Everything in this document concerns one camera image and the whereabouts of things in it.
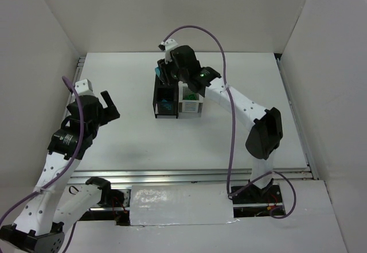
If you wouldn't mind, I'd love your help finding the teal curved lego brick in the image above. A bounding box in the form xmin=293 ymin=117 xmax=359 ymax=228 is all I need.
xmin=155 ymin=67 xmax=163 ymax=79

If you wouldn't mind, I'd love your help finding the dark green printed lego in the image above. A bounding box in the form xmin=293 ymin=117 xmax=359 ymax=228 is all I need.
xmin=183 ymin=91 xmax=198 ymax=100

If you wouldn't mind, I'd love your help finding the teal long lego brick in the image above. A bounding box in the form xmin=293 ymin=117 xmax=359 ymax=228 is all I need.
xmin=159 ymin=99 xmax=174 ymax=114

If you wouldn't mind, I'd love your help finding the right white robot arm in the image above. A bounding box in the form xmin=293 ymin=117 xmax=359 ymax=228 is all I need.
xmin=155 ymin=39 xmax=283 ymax=191

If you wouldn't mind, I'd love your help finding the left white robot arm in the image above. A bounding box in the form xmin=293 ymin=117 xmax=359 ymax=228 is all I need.
xmin=1 ymin=91 xmax=123 ymax=252

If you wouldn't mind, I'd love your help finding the white slotted container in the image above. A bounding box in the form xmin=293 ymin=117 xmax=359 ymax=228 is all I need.
xmin=178 ymin=82 xmax=204 ymax=119

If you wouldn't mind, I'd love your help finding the black slotted container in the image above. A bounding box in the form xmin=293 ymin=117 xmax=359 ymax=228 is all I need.
xmin=153 ymin=76 xmax=179 ymax=119

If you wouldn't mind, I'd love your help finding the white tape covered plate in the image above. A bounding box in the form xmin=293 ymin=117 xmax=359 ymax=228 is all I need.
xmin=130 ymin=184 xmax=235 ymax=226

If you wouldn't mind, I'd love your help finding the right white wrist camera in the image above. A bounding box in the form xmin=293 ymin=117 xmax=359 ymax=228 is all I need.
xmin=158 ymin=39 xmax=179 ymax=63

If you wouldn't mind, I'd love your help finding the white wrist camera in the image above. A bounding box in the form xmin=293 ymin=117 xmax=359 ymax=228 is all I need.
xmin=158 ymin=39 xmax=179 ymax=63
xmin=75 ymin=79 xmax=94 ymax=96

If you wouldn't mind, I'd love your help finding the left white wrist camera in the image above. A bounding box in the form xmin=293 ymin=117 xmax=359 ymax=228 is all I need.
xmin=75 ymin=79 xmax=94 ymax=96

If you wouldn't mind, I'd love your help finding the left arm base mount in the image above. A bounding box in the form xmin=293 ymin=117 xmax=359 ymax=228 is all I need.
xmin=79 ymin=189 xmax=131 ymax=226

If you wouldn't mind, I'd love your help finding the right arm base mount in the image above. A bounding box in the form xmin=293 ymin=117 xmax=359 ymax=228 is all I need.
xmin=232 ymin=183 xmax=285 ymax=218

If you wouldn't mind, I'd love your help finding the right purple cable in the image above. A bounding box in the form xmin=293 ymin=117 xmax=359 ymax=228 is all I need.
xmin=162 ymin=25 xmax=298 ymax=219

